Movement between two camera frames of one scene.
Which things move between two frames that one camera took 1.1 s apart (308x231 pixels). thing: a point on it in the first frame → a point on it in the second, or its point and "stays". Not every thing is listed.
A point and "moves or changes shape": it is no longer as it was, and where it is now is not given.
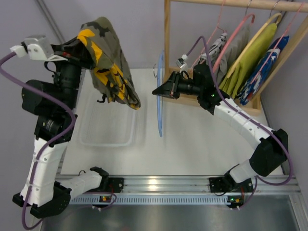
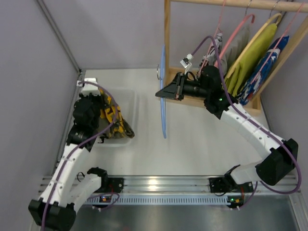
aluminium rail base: [165, 184] stays
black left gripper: [72, 52] → [90, 96]
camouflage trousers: [111, 75] → [120, 129]
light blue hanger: [160, 83] moves or changes shape
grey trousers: [239, 42] stays
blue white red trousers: [267, 62] stays
